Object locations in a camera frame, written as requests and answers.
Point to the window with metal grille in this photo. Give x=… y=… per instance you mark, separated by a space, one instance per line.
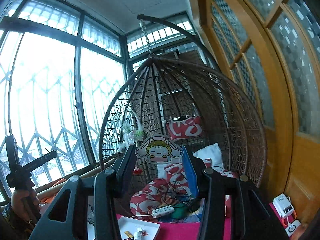
x=50 y=80

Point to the small red trinket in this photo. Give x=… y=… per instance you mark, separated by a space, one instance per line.
x=144 y=233

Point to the red hanging ornament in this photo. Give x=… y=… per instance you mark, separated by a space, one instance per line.
x=138 y=171

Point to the white tray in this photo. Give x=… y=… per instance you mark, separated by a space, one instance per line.
x=150 y=226

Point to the wooden folding door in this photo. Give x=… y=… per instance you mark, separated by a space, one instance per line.
x=282 y=92

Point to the green cloth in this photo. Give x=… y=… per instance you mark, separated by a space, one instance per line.
x=181 y=212

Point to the person's left forearm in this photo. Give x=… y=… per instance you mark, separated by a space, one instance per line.
x=12 y=226

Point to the white pill bottle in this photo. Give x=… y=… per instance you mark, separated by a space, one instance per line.
x=138 y=235

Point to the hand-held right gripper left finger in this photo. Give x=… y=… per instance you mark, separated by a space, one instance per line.
x=126 y=162

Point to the person's left hand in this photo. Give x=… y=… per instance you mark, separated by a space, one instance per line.
x=17 y=205

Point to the red white patterned cushion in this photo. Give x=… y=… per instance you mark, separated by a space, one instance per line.
x=145 y=200
x=185 y=128
x=172 y=172

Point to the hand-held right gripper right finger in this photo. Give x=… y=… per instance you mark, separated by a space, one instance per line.
x=190 y=172

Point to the white flower wreath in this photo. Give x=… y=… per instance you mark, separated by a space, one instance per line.
x=135 y=132

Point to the black curved chair stand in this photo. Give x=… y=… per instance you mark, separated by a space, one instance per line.
x=175 y=26

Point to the white square device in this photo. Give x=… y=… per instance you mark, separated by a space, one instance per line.
x=293 y=228

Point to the wicker hanging chair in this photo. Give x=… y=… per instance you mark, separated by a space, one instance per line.
x=237 y=120

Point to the white power strip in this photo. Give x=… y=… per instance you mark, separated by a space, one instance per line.
x=162 y=211

